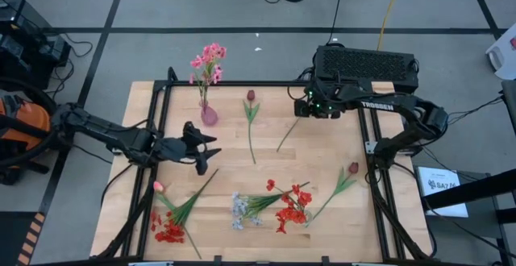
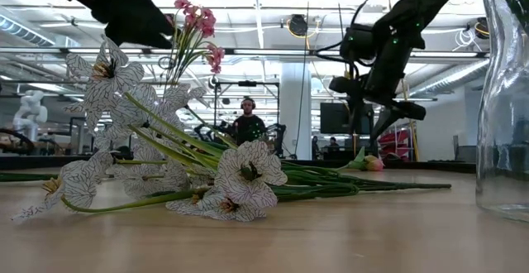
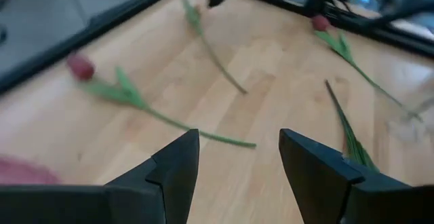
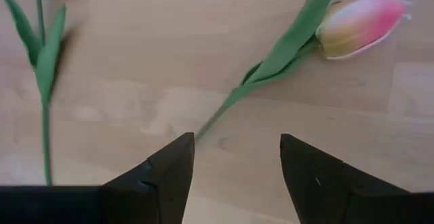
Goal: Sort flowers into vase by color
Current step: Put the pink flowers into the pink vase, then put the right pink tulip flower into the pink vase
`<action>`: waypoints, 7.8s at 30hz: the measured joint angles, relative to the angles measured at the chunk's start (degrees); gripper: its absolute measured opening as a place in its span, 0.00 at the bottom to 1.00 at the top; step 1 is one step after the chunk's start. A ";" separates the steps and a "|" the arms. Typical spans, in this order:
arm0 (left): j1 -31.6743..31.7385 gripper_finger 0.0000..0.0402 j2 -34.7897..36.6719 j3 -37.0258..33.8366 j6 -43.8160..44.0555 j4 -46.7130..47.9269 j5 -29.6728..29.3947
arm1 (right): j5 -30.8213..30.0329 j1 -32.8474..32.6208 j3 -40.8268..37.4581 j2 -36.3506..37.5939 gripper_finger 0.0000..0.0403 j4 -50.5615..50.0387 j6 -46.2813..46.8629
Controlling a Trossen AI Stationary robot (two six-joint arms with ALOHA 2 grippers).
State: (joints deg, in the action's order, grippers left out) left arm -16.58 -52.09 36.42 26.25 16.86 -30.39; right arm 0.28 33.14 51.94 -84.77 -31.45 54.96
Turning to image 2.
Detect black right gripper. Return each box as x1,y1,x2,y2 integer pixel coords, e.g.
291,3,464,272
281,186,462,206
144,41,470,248
329,72,427,144

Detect pink artificial tulip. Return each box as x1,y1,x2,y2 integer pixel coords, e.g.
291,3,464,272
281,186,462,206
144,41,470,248
336,146,385,173

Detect pink artificial flower bunch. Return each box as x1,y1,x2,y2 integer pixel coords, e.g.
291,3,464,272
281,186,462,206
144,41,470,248
163,0,226,90

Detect clear glass vase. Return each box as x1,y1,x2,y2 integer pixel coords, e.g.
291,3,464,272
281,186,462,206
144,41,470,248
474,0,529,224

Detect white artificial flower bunch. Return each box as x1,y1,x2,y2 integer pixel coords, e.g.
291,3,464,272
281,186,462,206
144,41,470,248
10,35,452,223

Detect black computer case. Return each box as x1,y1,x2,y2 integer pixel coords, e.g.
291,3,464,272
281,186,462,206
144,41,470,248
320,102,375,136

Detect red storage bins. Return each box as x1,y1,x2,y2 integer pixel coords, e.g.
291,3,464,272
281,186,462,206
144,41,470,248
378,130,414,160

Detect white pillar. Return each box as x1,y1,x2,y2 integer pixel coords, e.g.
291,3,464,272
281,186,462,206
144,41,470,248
279,62,313,160

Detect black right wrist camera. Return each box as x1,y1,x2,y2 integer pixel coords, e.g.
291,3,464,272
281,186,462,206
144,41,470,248
340,23,375,64

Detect black aluminium table frame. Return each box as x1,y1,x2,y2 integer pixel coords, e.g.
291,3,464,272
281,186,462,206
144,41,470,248
0,153,477,175

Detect black hanging cable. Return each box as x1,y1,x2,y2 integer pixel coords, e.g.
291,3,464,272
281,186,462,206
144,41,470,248
333,0,345,32
294,0,311,157

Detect black workstation frame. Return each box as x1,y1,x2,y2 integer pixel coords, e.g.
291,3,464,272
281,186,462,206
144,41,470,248
68,117,88,155

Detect black ceiling cable reel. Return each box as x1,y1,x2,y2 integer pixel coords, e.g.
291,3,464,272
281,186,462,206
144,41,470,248
474,17,491,41
288,14,309,38

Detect black camera rig frame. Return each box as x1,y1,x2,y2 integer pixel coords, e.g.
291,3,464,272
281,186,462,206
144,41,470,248
212,80,281,158

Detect black curved hose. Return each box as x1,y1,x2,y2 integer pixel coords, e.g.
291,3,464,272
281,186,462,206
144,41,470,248
0,127,36,155

